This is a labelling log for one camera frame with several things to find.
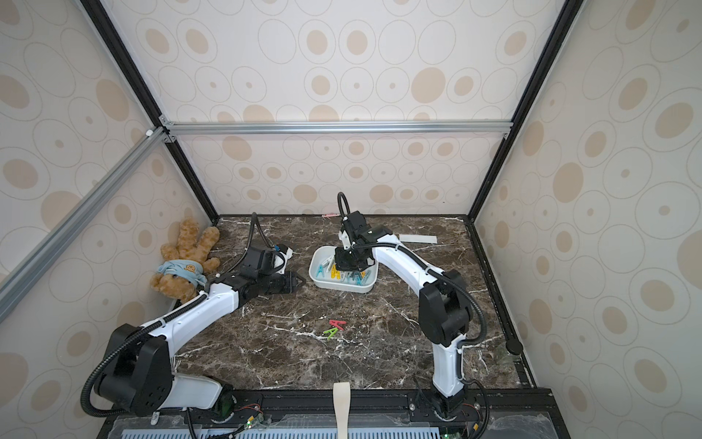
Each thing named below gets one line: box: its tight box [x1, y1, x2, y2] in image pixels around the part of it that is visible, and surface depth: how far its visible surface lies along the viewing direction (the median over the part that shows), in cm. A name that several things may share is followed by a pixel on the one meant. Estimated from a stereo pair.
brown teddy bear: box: [149, 217, 221, 304], surface depth 96 cm
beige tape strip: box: [332, 382, 351, 439], surface depth 76 cm
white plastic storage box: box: [308, 245, 380, 294], surface depth 102 cm
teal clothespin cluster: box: [351, 271, 370, 287], surface depth 102 cm
